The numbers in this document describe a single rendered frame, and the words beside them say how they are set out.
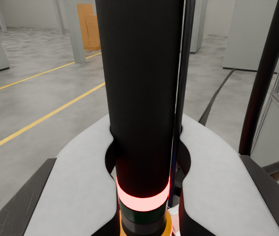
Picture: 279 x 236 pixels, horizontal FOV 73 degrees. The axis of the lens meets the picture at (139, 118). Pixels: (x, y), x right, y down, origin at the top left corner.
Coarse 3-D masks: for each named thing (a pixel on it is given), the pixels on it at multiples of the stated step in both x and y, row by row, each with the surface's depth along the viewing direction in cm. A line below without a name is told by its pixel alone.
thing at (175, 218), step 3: (177, 213) 18; (171, 216) 18; (174, 216) 17; (177, 216) 17; (174, 219) 17; (177, 219) 17; (174, 222) 17; (177, 222) 17; (174, 225) 17; (177, 225) 17; (174, 228) 17; (177, 228) 17; (177, 231) 16
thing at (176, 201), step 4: (180, 168) 35; (176, 172) 35; (180, 172) 36; (176, 176) 35; (180, 176) 36; (176, 180) 35; (180, 180) 37; (176, 184) 36; (180, 184) 38; (176, 188) 36; (180, 188) 37; (176, 192) 37; (180, 192) 36; (176, 196) 38; (176, 200) 38; (176, 204) 39
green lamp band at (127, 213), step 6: (120, 204) 12; (126, 210) 12; (132, 210) 11; (156, 210) 11; (162, 210) 12; (126, 216) 12; (132, 216) 12; (138, 216) 12; (144, 216) 11; (150, 216) 12; (156, 216) 12; (138, 222) 12; (144, 222) 12; (150, 222) 12
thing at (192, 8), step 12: (192, 0) 6; (192, 12) 7; (192, 24) 7; (180, 60) 8; (180, 72) 8; (180, 84) 8; (180, 96) 8; (180, 108) 8; (180, 120) 9; (180, 132) 9; (168, 192) 12; (168, 204) 12
